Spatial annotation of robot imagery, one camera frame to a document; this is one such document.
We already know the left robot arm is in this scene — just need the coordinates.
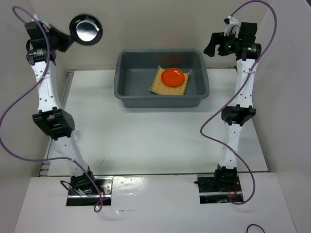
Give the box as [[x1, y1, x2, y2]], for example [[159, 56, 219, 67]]
[[24, 17, 103, 194]]

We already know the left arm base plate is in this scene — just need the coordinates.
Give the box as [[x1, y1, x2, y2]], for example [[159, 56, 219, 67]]
[[60, 176, 113, 206]]

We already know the bamboo mat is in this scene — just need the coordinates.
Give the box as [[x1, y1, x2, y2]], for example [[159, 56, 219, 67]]
[[149, 66, 190, 96]]

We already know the orange plastic plate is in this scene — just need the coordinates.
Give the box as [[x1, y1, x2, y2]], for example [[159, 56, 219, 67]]
[[160, 68, 185, 87]]

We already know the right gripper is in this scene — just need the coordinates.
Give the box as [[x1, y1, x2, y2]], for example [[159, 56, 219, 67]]
[[203, 30, 241, 56]]

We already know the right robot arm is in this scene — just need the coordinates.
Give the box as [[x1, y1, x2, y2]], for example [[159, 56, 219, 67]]
[[204, 16, 261, 191]]

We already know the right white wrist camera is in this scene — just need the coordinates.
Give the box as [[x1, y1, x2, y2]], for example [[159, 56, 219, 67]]
[[224, 16, 240, 36]]

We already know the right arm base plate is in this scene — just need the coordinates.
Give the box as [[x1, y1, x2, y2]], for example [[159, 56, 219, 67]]
[[193, 174, 244, 204]]

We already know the black plate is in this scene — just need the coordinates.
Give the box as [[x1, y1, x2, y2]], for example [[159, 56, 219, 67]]
[[69, 14, 103, 46]]

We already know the grey plastic bin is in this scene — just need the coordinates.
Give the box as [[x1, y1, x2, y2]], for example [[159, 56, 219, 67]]
[[114, 49, 209, 108]]

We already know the clear plastic cup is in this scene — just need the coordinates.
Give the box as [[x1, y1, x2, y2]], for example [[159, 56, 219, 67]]
[[71, 131, 80, 142]]

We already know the black cable loop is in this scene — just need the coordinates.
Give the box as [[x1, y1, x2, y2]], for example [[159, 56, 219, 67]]
[[246, 224, 267, 233]]

